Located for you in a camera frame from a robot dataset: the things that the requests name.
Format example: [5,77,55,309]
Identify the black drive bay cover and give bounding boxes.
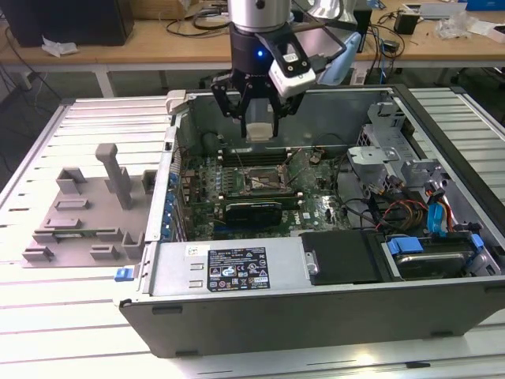
[299,231,386,286]

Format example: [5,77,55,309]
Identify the clear plastic bag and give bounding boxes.
[436,10,477,40]

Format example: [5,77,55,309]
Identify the blue flat wire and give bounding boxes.
[427,197,447,238]

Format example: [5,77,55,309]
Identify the black computer tower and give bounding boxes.
[2,0,135,47]

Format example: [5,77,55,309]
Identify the black wire bundle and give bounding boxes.
[335,157,380,231]

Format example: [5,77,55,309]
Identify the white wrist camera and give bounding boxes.
[267,39,317,98]

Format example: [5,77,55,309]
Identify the black graphics card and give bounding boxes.
[224,201,283,228]

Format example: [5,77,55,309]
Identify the black power supply label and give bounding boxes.
[207,245,270,292]

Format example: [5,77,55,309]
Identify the black camera cable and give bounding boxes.
[311,51,348,70]

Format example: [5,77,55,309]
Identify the gray case handle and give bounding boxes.
[165,89,187,116]

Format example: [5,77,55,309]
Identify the wooden desk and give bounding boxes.
[354,7,505,71]
[0,15,238,76]

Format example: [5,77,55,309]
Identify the silver drive cage bracket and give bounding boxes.
[346,145,399,191]

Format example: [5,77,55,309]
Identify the crumpled white paper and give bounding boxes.
[41,36,79,57]

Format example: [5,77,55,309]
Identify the green motherboard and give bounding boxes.
[177,148,352,242]

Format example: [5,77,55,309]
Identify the CPU socket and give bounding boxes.
[244,167,286,195]

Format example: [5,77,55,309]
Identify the gray parts rack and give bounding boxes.
[21,142,159,269]

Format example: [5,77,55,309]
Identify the red and yellow wires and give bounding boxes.
[388,199,429,227]

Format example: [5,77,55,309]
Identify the blue box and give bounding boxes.
[467,0,505,12]

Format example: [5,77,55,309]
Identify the black RAM slot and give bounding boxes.
[219,196,304,210]

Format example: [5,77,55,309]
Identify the silver power supply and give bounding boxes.
[148,238,305,297]

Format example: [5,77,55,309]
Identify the hard disk in blue carrier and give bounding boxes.
[380,232,484,282]

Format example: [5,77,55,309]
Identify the silver CPU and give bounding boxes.
[246,122,275,143]

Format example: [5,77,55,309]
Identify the white flat box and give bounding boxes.
[469,19,505,43]

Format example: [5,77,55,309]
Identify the black RAM stick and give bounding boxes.
[223,148,286,156]

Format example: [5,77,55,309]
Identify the small black box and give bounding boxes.
[394,11,418,35]

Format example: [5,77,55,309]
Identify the perforated metal cage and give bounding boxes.
[357,100,408,148]

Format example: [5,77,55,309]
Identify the open black PC case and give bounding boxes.
[118,83,505,358]

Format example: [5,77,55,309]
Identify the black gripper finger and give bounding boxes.
[271,92,305,138]
[210,70,250,139]

